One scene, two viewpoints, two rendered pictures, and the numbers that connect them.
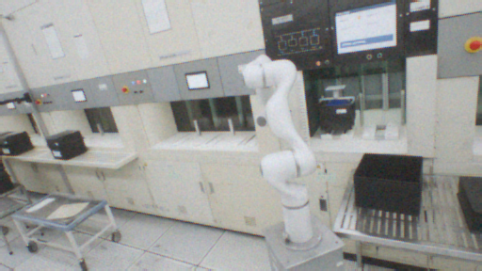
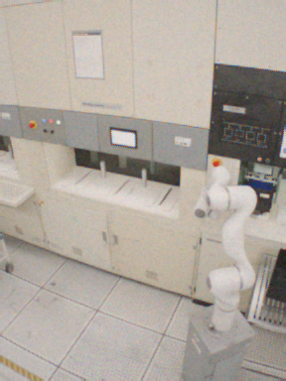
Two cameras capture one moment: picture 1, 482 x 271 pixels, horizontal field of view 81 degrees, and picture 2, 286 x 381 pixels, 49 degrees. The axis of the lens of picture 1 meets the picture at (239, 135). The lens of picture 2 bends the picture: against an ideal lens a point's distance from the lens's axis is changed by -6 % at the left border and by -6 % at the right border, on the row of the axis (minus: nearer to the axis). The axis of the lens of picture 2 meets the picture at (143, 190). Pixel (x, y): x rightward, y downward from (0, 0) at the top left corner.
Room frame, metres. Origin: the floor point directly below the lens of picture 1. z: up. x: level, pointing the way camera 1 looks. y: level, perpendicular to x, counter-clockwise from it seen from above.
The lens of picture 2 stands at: (0.08, 0.36, 2.27)
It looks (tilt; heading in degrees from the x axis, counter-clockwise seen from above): 32 degrees down; 353
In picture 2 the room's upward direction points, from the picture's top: 1 degrees counter-clockwise
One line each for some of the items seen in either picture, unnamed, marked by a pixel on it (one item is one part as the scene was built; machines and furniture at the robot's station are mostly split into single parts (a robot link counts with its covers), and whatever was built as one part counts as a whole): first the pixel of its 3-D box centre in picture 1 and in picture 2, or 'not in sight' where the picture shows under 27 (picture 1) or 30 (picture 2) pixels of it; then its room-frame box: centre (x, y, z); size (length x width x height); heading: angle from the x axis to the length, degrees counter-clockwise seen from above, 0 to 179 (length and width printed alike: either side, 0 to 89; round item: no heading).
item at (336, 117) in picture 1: (337, 109); (259, 189); (1.89, -0.71, 1.06); 0.24 x 0.20 x 0.32; 59
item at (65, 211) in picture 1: (68, 210); not in sight; (2.36, 1.70, 0.47); 0.31 x 0.23 x 0.02; 80
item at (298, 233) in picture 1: (297, 218); (223, 314); (1.06, -0.18, 0.85); 0.19 x 0.19 x 0.18
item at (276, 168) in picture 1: (283, 178); (223, 288); (1.05, -0.15, 1.07); 0.19 x 0.12 x 0.24; 91
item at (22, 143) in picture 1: (14, 143); not in sight; (3.60, 2.88, 0.93); 0.30 x 0.28 x 0.26; 61
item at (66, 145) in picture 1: (66, 144); not in sight; (2.97, 1.86, 0.93); 0.30 x 0.28 x 0.26; 55
